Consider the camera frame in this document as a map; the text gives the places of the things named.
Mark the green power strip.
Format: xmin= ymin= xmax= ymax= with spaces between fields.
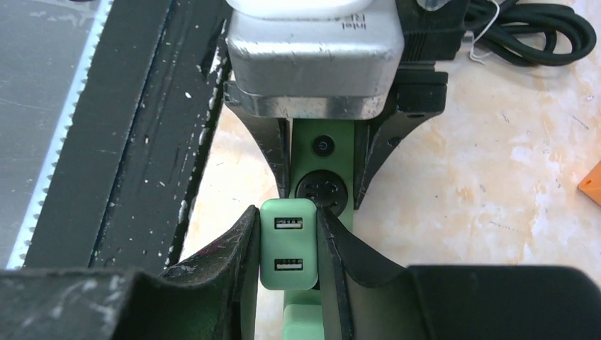
xmin=281 ymin=118 xmax=356 ymax=340

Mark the light green usb plug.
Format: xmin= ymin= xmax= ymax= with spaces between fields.
xmin=259 ymin=198 xmax=318 ymax=290

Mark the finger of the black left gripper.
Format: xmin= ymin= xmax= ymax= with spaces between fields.
xmin=353 ymin=69 xmax=449 ymax=210
xmin=224 ymin=80 xmax=291 ymax=198

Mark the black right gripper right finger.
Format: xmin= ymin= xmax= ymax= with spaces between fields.
xmin=318 ymin=209 xmax=600 ymax=339

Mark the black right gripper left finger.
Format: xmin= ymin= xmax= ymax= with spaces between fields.
xmin=1 ymin=206 xmax=259 ymax=339

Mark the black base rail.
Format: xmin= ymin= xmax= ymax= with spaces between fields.
xmin=1 ymin=1 xmax=231 ymax=273

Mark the orange power strip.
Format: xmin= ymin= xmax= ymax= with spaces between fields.
xmin=578 ymin=161 xmax=601 ymax=206

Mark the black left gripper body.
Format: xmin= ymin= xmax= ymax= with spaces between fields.
xmin=394 ymin=1 xmax=468 ymax=113

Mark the black coiled cable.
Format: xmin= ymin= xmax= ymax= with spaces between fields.
xmin=462 ymin=0 xmax=598 ymax=67

